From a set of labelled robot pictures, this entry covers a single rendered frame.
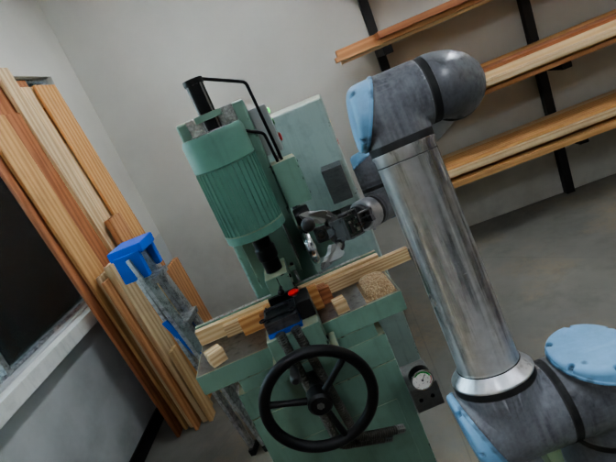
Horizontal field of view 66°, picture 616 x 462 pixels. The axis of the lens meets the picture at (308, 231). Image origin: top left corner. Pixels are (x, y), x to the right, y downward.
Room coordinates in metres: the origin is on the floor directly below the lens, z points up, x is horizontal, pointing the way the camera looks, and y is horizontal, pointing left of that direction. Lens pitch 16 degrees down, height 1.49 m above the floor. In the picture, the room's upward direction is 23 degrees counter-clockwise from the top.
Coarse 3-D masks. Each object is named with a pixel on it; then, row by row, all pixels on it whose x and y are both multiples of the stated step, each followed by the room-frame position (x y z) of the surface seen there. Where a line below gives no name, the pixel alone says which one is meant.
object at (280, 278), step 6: (282, 258) 1.38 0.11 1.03; (282, 264) 1.33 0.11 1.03; (264, 270) 1.35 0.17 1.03; (282, 270) 1.28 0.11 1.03; (288, 270) 1.32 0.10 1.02; (270, 276) 1.28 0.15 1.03; (276, 276) 1.26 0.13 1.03; (282, 276) 1.26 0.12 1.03; (288, 276) 1.26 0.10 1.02; (270, 282) 1.26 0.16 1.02; (276, 282) 1.26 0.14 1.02; (282, 282) 1.26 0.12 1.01; (288, 282) 1.26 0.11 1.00; (270, 288) 1.26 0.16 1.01; (276, 288) 1.26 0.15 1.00; (282, 288) 1.26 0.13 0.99; (288, 288) 1.26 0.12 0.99; (276, 294) 1.26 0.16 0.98
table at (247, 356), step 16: (384, 272) 1.29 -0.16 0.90; (352, 288) 1.28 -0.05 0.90; (352, 304) 1.18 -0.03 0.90; (368, 304) 1.14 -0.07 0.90; (384, 304) 1.14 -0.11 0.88; (400, 304) 1.14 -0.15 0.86; (336, 320) 1.14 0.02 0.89; (352, 320) 1.14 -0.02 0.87; (368, 320) 1.14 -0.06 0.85; (224, 336) 1.32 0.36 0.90; (240, 336) 1.27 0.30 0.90; (256, 336) 1.23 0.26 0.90; (336, 336) 1.14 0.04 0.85; (240, 352) 1.18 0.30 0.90; (256, 352) 1.14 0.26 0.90; (208, 368) 1.16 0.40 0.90; (224, 368) 1.14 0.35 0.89; (240, 368) 1.14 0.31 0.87; (256, 368) 1.14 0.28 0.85; (304, 368) 1.05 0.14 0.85; (208, 384) 1.14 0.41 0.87; (224, 384) 1.14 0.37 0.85
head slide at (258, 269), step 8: (272, 232) 1.39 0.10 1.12; (280, 232) 1.39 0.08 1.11; (272, 240) 1.39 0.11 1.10; (280, 240) 1.39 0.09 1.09; (288, 240) 1.39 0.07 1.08; (248, 248) 1.39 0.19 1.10; (280, 248) 1.39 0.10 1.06; (288, 248) 1.39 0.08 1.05; (248, 256) 1.39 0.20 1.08; (256, 256) 1.39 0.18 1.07; (280, 256) 1.39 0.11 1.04; (288, 256) 1.39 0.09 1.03; (296, 256) 1.45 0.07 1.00; (256, 264) 1.39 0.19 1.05; (288, 264) 1.39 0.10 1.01; (296, 264) 1.39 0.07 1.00; (256, 272) 1.39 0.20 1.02; (264, 280) 1.39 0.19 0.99
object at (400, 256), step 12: (396, 252) 1.30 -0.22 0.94; (408, 252) 1.30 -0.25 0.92; (372, 264) 1.30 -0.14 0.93; (384, 264) 1.30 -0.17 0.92; (396, 264) 1.30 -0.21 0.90; (336, 276) 1.31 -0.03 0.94; (348, 276) 1.30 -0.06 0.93; (360, 276) 1.30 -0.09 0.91; (336, 288) 1.30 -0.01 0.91; (228, 324) 1.30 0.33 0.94; (228, 336) 1.30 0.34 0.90
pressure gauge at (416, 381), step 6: (420, 366) 1.10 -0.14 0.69; (414, 372) 1.09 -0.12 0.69; (420, 372) 1.08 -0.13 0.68; (426, 372) 1.08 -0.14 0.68; (414, 378) 1.08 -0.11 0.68; (420, 378) 1.08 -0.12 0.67; (426, 378) 1.08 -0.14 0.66; (432, 378) 1.08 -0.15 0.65; (414, 384) 1.08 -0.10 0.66; (420, 384) 1.08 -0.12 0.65; (426, 384) 1.08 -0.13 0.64
